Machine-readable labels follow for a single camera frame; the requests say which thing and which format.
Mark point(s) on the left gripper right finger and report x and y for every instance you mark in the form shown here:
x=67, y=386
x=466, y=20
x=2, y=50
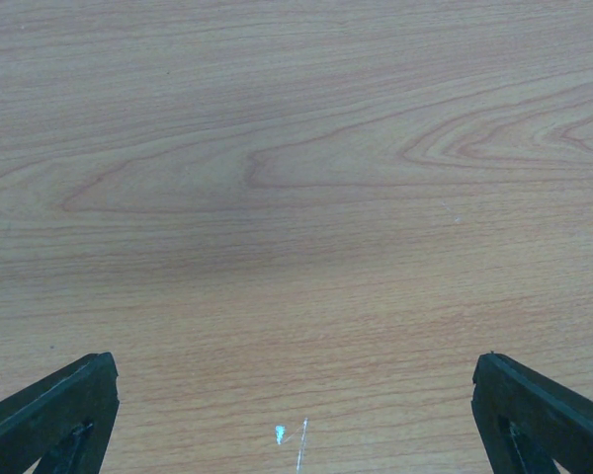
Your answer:
x=527, y=422

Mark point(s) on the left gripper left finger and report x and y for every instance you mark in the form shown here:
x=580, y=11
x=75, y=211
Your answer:
x=63, y=422

